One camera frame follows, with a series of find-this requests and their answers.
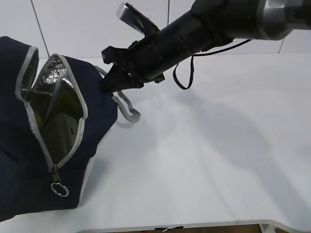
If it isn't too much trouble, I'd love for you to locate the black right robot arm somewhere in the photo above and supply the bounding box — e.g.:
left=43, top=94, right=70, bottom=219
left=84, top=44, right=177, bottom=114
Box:
left=100, top=0, right=311, bottom=93

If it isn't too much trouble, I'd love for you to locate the glass container with green lid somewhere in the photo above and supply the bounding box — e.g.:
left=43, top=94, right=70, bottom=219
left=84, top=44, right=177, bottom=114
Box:
left=41, top=114, right=78, bottom=164

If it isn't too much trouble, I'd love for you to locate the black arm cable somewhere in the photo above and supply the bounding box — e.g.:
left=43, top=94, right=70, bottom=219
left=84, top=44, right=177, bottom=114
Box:
left=172, top=38, right=251, bottom=90

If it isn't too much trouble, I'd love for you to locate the navy blue lunch bag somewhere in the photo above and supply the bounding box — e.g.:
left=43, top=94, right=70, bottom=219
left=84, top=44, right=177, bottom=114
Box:
left=0, top=36, right=140, bottom=221

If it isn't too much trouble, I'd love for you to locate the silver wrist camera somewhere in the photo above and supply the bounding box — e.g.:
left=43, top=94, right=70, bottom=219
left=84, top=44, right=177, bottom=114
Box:
left=116, top=2, right=159, bottom=37

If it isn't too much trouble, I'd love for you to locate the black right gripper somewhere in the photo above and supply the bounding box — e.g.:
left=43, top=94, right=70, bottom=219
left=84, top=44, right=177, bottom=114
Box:
left=100, top=12, right=204, bottom=93

